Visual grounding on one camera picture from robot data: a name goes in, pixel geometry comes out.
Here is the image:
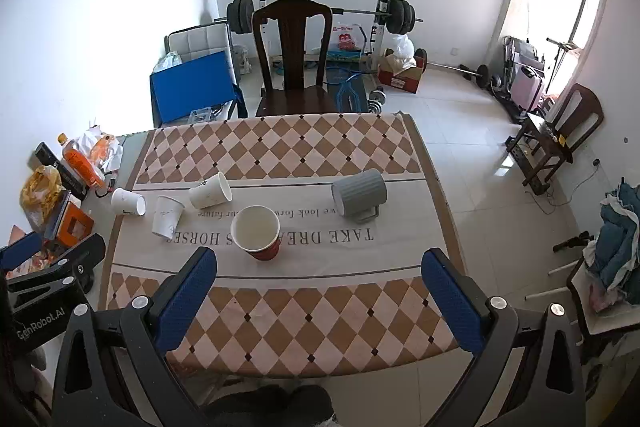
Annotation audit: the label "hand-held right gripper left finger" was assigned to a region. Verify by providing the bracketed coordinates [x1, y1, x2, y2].
[51, 247, 218, 427]

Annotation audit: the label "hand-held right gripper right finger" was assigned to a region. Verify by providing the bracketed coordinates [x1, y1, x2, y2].
[421, 248, 587, 427]

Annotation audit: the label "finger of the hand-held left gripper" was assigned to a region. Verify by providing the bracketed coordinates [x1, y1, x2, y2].
[0, 232, 44, 271]
[7, 234, 107, 294]

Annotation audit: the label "white paper cup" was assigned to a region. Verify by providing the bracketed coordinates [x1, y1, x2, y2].
[151, 196, 186, 239]
[111, 188, 147, 217]
[188, 172, 234, 210]

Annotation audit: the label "red paper cup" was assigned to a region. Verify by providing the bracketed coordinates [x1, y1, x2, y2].
[230, 205, 282, 262]

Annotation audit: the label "orange box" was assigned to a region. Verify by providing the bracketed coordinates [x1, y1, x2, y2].
[50, 202, 95, 248]

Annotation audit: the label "yellow plastic bag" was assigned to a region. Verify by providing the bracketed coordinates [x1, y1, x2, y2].
[20, 165, 66, 233]

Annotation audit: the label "long black box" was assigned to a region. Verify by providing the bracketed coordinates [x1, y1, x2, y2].
[32, 142, 91, 200]

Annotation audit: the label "orange drink bottle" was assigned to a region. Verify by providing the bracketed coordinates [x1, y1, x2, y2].
[56, 133, 107, 188]

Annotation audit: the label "checkered printed tablecloth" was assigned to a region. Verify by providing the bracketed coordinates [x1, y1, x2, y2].
[98, 112, 466, 378]

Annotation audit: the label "crumpled white plastic bag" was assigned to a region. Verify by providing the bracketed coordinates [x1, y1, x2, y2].
[75, 127, 124, 172]

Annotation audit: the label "black tool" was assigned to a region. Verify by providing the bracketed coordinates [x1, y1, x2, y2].
[552, 231, 596, 254]

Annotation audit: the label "grey ribbed mug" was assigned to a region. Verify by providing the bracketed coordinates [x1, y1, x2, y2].
[331, 168, 387, 222]

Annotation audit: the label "white stool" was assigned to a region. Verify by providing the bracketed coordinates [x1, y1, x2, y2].
[525, 257, 640, 350]

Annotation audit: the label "pile of blue clothes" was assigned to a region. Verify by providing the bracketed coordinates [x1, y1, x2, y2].
[582, 179, 640, 308]

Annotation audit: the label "chrome dumbbell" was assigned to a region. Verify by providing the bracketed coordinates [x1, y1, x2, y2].
[367, 89, 389, 114]

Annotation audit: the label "blue flat panel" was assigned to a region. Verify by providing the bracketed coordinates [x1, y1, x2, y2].
[149, 50, 242, 128]

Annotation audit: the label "pink suitcase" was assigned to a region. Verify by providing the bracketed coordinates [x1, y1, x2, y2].
[515, 67, 545, 112]

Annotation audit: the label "red cardboard box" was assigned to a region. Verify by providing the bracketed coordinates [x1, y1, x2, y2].
[377, 49, 427, 94]

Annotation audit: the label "clear plastic bag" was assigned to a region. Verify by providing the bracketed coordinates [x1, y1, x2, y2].
[152, 51, 183, 72]

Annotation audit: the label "dark wooden chair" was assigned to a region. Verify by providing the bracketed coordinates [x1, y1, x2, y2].
[251, 0, 341, 118]
[505, 83, 605, 196]

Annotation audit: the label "small barbell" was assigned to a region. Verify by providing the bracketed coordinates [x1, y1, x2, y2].
[427, 62, 493, 90]

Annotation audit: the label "folded metal cart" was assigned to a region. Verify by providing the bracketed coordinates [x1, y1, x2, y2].
[492, 35, 543, 100]

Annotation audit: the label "white padded chair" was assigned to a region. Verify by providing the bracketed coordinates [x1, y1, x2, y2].
[165, 24, 241, 85]

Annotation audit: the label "metal stand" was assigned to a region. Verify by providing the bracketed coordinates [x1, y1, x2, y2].
[546, 37, 583, 95]

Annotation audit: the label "cartoon print bag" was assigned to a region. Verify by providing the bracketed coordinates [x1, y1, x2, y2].
[327, 23, 366, 55]

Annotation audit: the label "barbell with black plates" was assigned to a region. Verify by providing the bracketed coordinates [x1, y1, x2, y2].
[214, 0, 417, 35]

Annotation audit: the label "white barbell rack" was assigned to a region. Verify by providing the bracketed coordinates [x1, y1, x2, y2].
[255, 0, 396, 68]

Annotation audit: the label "black floor cable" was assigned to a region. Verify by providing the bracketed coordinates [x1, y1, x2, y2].
[525, 162, 601, 208]

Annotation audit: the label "blue metal frame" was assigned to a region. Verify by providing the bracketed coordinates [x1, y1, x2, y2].
[325, 64, 373, 112]

